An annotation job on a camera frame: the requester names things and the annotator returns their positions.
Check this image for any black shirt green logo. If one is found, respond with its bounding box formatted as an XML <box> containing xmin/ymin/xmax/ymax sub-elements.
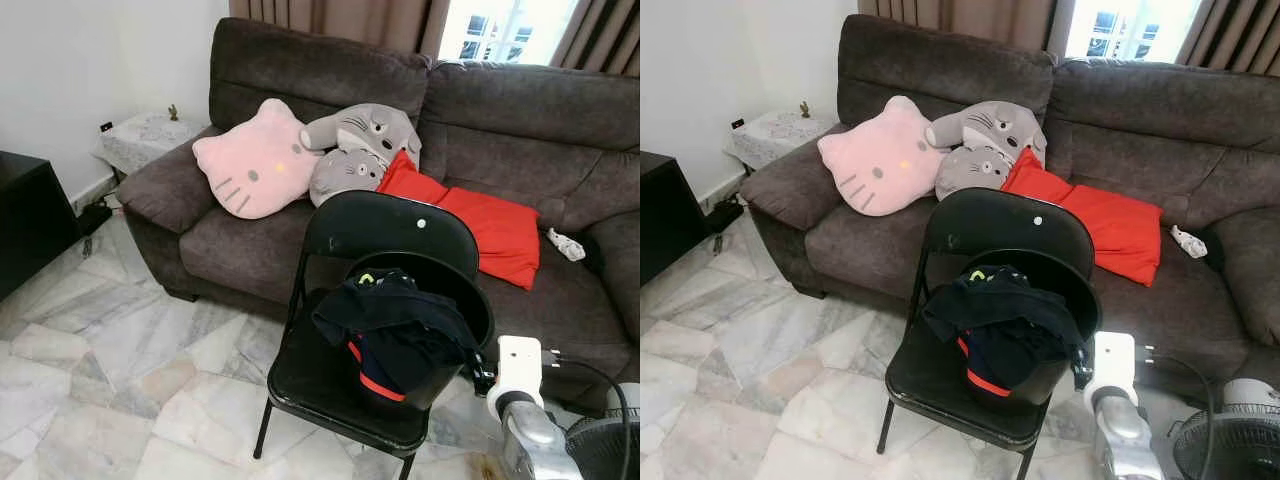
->
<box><xmin>311</xmin><ymin>267</ymin><xmax>481</xmax><ymax>371</ymax></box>
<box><xmin>922</xmin><ymin>264</ymin><xmax>1086</xmax><ymax>366</ymax></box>

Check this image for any black round tub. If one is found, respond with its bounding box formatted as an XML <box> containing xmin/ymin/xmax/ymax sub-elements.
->
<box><xmin>955</xmin><ymin>247</ymin><xmax>1103</xmax><ymax>406</ymax></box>
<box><xmin>340</xmin><ymin>250</ymin><xmax>497</xmax><ymax>413</ymax></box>

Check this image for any navy garment red stripe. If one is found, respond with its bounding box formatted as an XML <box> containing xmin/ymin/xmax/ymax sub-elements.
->
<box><xmin>345</xmin><ymin>330</ymin><xmax>441</xmax><ymax>404</ymax></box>
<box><xmin>955</xmin><ymin>330</ymin><xmax>1051</xmax><ymax>399</ymax></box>

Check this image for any black floor fan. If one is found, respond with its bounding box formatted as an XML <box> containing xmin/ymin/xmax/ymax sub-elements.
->
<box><xmin>565</xmin><ymin>383</ymin><xmax>640</xmax><ymax>480</ymax></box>
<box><xmin>1172</xmin><ymin>378</ymin><xmax>1280</xmax><ymax>480</ymax></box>

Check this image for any red pillow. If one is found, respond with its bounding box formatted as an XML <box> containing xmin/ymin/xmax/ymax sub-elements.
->
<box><xmin>1000</xmin><ymin>147</ymin><xmax>1165</xmax><ymax>288</ymax></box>
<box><xmin>375</xmin><ymin>150</ymin><xmax>542</xmax><ymax>291</ymax></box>

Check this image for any small white plush toy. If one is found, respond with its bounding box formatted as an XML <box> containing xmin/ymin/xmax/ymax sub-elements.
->
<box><xmin>547</xmin><ymin>228</ymin><xmax>587</xmax><ymax>263</ymax></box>
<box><xmin>1172</xmin><ymin>225</ymin><xmax>1209</xmax><ymax>259</ymax></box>

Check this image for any black folding chair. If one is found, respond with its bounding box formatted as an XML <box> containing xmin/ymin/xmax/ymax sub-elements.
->
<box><xmin>877</xmin><ymin>187</ymin><xmax>1103</xmax><ymax>480</ymax></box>
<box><xmin>253</xmin><ymin>190</ymin><xmax>496</xmax><ymax>480</ymax></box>

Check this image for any black TV console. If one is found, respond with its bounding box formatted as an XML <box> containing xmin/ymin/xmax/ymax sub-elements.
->
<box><xmin>0</xmin><ymin>150</ymin><xmax>81</xmax><ymax>301</ymax></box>
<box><xmin>640</xmin><ymin>150</ymin><xmax>716</xmax><ymax>286</ymax></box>

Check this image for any brown fabric sofa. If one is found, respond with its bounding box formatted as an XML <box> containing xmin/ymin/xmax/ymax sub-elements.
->
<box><xmin>115</xmin><ymin>17</ymin><xmax>640</xmax><ymax>411</ymax></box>
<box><xmin>740</xmin><ymin>14</ymin><xmax>1280</xmax><ymax>406</ymax></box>

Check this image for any grey plush toy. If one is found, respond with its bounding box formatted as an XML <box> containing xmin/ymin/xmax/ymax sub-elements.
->
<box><xmin>925</xmin><ymin>100</ymin><xmax>1048</xmax><ymax>201</ymax></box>
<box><xmin>300</xmin><ymin>103</ymin><xmax>423</xmax><ymax>208</ymax></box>

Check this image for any pink cat pillow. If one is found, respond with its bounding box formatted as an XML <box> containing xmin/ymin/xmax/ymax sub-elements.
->
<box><xmin>192</xmin><ymin>98</ymin><xmax>323</xmax><ymax>220</ymax></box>
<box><xmin>817</xmin><ymin>95</ymin><xmax>948</xmax><ymax>216</ymax></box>

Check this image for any bright window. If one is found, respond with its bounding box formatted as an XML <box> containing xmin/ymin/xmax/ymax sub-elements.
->
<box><xmin>438</xmin><ymin>0</ymin><xmax>581</xmax><ymax>66</ymax></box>
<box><xmin>1062</xmin><ymin>0</ymin><xmax>1206</xmax><ymax>63</ymax></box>

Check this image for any brown curtain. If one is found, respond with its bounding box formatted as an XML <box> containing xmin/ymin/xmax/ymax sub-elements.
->
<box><xmin>550</xmin><ymin>0</ymin><xmax>640</xmax><ymax>78</ymax></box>
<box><xmin>857</xmin><ymin>0</ymin><xmax>1076</xmax><ymax>56</ymax></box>
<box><xmin>1175</xmin><ymin>0</ymin><xmax>1280</xmax><ymax>76</ymax></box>
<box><xmin>228</xmin><ymin>0</ymin><xmax>451</xmax><ymax>59</ymax></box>

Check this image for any side table lace cloth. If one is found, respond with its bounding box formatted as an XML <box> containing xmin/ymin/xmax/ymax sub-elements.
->
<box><xmin>723</xmin><ymin>108</ymin><xmax>839</xmax><ymax>171</ymax></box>
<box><xmin>95</xmin><ymin>110</ymin><xmax>209</xmax><ymax>179</ymax></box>

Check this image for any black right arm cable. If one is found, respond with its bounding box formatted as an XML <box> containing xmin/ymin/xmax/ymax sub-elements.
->
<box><xmin>1135</xmin><ymin>345</ymin><xmax>1216</xmax><ymax>441</ymax></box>
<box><xmin>540</xmin><ymin>350</ymin><xmax>633</xmax><ymax>480</ymax></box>

